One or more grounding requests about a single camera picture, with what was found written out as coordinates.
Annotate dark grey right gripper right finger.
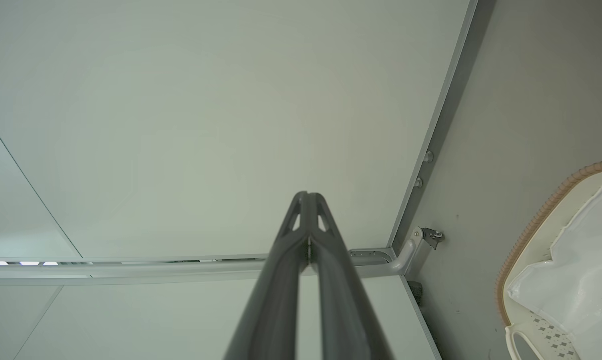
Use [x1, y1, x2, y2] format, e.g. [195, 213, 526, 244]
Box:
[308, 192, 394, 360]

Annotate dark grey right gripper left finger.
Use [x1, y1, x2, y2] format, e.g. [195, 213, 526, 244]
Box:
[223, 191, 310, 360]

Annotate white laundry basket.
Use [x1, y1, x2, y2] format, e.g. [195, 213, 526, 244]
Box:
[496, 160, 602, 360]

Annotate small black caster wheel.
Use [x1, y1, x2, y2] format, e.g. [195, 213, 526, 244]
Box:
[423, 228, 445, 251]

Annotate white garment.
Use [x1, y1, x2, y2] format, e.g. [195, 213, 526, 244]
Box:
[507, 176, 602, 360]

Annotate dark metal post bracket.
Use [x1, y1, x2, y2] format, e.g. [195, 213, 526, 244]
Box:
[350, 248, 394, 262]

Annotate small black rail pad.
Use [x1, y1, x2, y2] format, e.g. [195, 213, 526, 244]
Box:
[408, 281, 425, 307]

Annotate grey partition bottom rail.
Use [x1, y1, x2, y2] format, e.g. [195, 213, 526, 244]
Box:
[387, 0, 497, 251]
[400, 275, 444, 360]

